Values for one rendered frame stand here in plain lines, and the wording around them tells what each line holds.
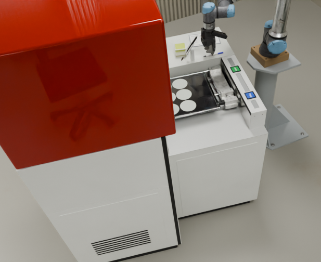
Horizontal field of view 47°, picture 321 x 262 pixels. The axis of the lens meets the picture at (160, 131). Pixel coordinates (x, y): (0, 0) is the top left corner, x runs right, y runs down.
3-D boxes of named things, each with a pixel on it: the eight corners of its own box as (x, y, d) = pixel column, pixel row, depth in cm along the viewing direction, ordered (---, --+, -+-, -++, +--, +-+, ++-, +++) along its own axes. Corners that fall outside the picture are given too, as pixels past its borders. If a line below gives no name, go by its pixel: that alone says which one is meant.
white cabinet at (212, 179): (176, 224, 274) (165, 157, 213) (152, 132, 338) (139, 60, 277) (258, 204, 277) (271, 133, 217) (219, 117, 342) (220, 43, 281)
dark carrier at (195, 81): (163, 119, 223) (163, 118, 222) (152, 83, 246) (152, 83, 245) (217, 107, 225) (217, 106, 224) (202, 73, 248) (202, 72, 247)
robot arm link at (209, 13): (216, 7, 218) (202, 8, 219) (216, 23, 226) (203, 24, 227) (215, 0, 224) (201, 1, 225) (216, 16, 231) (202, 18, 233)
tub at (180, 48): (175, 58, 250) (175, 50, 245) (175, 51, 255) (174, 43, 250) (186, 56, 250) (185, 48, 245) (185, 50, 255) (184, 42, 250)
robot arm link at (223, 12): (233, -2, 226) (215, 0, 227) (235, 8, 218) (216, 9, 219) (233, 10, 231) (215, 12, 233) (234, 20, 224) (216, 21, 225)
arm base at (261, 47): (270, 42, 266) (272, 30, 259) (285, 52, 256) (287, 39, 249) (254, 50, 261) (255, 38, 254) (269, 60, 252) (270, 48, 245)
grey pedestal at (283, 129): (280, 104, 344) (294, 28, 283) (308, 136, 315) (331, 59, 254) (231, 122, 336) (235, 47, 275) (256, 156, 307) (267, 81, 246)
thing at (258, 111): (249, 129, 220) (251, 113, 209) (220, 73, 257) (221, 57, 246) (264, 126, 220) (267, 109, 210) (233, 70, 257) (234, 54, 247)
